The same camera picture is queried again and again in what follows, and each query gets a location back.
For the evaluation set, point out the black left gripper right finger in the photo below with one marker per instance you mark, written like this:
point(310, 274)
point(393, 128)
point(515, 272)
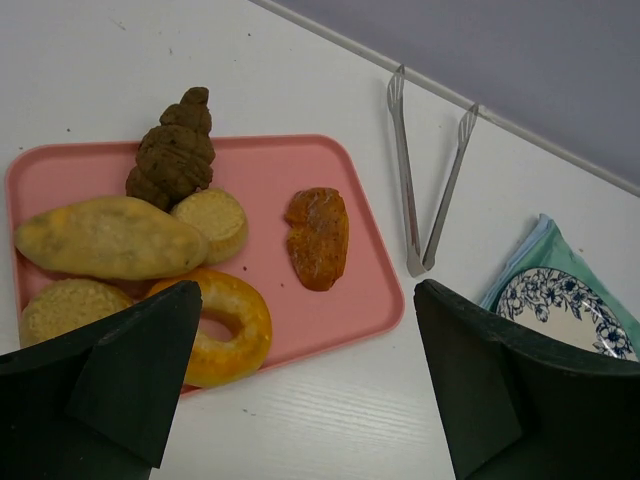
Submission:
point(515, 404)

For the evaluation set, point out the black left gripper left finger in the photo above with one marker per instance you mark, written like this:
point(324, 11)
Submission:
point(99, 401)

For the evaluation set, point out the metal kitchen tongs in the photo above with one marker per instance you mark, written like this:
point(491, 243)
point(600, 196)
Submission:
point(418, 262)

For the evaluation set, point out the long yellow bread loaf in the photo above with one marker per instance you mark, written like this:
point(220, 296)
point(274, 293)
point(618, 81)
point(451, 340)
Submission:
point(111, 237)

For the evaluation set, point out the round beige bun lower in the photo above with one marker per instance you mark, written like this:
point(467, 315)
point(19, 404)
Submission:
point(67, 305)

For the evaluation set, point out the round beige bun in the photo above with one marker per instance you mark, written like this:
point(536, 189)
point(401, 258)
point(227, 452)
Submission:
point(67, 305)
point(220, 218)

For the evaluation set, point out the blue floral ceramic plate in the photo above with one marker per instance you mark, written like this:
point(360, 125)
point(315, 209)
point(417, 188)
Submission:
point(560, 306)

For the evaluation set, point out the orange glazed donut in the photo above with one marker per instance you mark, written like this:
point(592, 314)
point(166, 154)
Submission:
point(242, 310)

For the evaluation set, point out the green cloth mat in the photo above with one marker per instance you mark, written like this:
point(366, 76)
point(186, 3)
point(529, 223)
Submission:
point(545, 246)

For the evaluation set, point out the brown chocolate croissant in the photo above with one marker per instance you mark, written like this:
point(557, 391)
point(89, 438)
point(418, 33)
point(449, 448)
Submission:
point(174, 159)

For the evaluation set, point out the pink plastic tray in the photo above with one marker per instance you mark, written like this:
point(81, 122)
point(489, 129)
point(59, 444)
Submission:
point(263, 173)

